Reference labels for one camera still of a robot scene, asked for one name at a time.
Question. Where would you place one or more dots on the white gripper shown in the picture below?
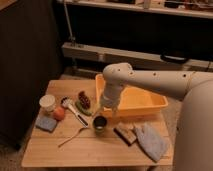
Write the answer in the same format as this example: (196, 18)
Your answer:
(111, 95)

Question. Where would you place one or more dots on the green plastic cup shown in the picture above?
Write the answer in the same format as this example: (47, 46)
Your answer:
(99, 130)

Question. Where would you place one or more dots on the dark metal cup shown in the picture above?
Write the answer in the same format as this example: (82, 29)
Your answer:
(99, 121)

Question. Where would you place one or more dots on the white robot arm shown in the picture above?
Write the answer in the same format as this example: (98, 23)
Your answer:
(194, 140)

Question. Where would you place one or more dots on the yellow plastic bin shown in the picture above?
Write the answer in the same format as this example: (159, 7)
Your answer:
(137, 102)

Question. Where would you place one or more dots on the green scrub brush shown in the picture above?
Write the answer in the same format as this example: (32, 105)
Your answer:
(83, 104)

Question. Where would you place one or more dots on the wooden spoon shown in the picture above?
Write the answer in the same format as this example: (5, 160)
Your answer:
(73, 136)

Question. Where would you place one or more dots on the white dish brush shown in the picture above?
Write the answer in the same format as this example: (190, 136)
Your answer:
(67, 103)

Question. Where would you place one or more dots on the brown wooden block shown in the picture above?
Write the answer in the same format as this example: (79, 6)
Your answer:
(125, 133)

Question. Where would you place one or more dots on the orange fruit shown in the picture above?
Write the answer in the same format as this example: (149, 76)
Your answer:
(59, 113)

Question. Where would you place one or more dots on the wooden table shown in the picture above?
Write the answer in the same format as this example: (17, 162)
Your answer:
(88, 149)

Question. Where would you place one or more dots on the blue grey cloth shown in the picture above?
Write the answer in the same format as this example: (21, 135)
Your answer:
(151, 142)

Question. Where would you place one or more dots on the white cup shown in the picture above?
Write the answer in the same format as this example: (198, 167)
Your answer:
(48, 102)

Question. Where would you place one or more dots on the blue sponge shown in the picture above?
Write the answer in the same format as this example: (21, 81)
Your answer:
(46, 123)

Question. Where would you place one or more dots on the grey metal rail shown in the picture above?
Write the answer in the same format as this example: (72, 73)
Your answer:
(136, 59)

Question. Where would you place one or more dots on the black handle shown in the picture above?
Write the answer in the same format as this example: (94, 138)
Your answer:
(176, 60)

